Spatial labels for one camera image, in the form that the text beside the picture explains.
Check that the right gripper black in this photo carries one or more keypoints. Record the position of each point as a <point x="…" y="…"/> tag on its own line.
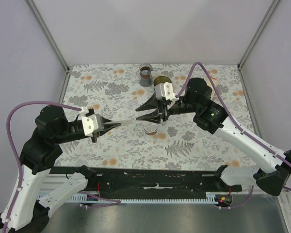
<point x="155" y="116"/>

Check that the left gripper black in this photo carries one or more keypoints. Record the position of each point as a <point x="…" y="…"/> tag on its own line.
<point x="107" y="127"/>

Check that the white paper coffee filter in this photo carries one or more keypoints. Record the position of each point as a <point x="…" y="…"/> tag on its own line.
<point x="121" y="123"/>

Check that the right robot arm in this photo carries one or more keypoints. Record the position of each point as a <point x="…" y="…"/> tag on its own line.
<point x="273" y="166"/>

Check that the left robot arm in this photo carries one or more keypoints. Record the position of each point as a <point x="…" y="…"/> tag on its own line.
<point x="56" y="124"/>

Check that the clear glass dripper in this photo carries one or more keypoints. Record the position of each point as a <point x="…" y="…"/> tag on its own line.
<point x="150" y="128"/>

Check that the dark olive glass dripper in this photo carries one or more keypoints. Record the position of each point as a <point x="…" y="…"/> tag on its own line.
<point x="161" y="79"/>

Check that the floral tablecloth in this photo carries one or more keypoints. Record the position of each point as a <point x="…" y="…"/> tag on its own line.
<point x="114" y="92"/>

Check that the glass carafe with brown band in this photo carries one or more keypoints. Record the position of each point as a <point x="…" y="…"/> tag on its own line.
<point x="145" y="75"/>

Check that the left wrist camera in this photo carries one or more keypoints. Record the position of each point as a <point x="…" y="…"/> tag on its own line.
<point x="91" y="122"/>

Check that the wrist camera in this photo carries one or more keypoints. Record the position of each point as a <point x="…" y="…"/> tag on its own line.
<point x="165" y="90"/>
<point x="91" y="122"/>

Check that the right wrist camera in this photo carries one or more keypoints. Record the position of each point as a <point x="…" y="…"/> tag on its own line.
<point x="165" y="90"/>

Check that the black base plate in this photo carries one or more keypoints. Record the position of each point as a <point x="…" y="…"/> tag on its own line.
<point x="132" y="183"/>

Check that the white cable duct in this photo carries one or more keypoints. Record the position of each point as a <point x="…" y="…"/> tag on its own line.
<point x="209" y="198"/>

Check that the left aluminium frame post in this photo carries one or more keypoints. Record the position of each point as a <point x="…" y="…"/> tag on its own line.
<point x="47" y="33"/>

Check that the aluminium frame post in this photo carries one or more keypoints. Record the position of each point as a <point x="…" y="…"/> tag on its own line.
<point x="258" y="33"/>
<point x="47" y="33"/>

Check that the right aluminium frame post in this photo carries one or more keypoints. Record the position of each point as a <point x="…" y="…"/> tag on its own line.
<point x="258" y="33"/>

